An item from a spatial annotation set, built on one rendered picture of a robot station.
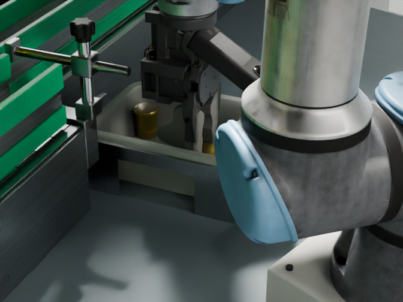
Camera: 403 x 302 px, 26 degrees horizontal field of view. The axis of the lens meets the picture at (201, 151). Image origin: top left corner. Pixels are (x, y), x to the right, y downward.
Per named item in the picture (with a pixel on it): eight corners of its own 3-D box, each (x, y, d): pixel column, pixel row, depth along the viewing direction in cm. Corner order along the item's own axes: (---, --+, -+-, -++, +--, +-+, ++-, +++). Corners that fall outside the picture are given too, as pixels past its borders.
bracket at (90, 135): (39, 143, 117) (35, 96, 114) (101, 157, 114) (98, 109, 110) (24, 155, 114) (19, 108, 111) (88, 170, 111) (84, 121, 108)
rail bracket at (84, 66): (22, 94, 114) (11, 3, 108) (137, 118, 109) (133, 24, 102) (9, 103, 112) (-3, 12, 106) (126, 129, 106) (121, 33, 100)
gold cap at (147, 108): (148, 115, 124) (149, 142, 127) (162, 106, 127) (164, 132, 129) (128, 109, 126) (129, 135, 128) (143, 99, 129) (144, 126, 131)
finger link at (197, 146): (161, 160, 118) (164, 96, 114) (201, 169, 116) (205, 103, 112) (151, 169, 115) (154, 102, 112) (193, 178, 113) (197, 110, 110)
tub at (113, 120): (138, 128, 133) (136, 76, 129) (277, 158, 126) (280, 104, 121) (81, 184, 119) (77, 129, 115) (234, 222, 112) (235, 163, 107)
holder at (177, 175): (107, 125, 135) (105, 79, 131) (276, 161, 126) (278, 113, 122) (48, 179, 122) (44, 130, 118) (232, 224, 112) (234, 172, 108)
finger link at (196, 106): (192, 132, 115) (195, 69, 111) (204, 135, 114) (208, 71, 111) (178, 144, 111) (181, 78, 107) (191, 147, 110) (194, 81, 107)
